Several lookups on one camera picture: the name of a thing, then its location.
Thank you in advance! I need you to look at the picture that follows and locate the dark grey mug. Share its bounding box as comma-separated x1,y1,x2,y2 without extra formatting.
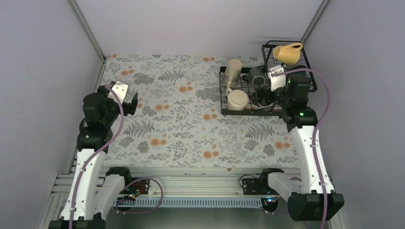
242,67,267,89

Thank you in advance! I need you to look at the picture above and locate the short cream mug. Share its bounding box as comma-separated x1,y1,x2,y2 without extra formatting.
226,88,249,111

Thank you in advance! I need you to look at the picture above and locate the tall floral cream mug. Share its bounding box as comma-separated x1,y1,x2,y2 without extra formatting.
223,59,243,88

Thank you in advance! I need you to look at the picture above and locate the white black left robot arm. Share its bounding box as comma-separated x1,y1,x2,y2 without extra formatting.
48,81,138,229

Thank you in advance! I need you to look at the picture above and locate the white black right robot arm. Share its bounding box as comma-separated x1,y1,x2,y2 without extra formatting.
258,74,344,222

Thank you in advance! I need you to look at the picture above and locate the teal green mug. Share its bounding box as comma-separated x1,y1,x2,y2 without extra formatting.
285,65,307,75

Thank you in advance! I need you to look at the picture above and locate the yellow mug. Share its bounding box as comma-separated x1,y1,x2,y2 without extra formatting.
272,42,303,66

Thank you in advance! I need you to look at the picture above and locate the floral patterned table mat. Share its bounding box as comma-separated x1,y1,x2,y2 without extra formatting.
101,54,298,168

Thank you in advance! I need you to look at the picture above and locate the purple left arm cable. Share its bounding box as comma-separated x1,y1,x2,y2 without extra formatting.
68,84,163,229

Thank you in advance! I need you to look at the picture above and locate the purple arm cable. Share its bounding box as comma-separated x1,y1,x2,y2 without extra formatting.
260,68,332,229
68,84,163,229

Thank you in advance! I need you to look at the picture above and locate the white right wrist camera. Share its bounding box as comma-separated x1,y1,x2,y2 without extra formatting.
267,65,286,92

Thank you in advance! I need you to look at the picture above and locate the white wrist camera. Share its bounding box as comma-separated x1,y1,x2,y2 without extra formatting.
113,81,128,103
267,65,286,92

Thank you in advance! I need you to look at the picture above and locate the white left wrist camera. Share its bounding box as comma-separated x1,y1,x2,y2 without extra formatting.
113,81,128,103

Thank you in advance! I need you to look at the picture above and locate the black wire dish rack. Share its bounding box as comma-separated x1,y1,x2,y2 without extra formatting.
219,41,317,116

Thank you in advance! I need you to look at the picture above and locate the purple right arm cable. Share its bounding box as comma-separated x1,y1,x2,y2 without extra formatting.
260,68,332,229

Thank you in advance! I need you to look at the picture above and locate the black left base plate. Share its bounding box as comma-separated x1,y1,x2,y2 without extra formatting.
120,179,150,199

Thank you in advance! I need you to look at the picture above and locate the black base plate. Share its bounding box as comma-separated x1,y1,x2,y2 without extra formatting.
120,179,150,199
241,177,263,196

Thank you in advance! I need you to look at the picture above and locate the aluminium rail frame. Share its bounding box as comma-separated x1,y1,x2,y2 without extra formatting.
38,167,345,229

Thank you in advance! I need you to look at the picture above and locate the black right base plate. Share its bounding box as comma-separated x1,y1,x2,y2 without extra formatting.
241,177,263,196

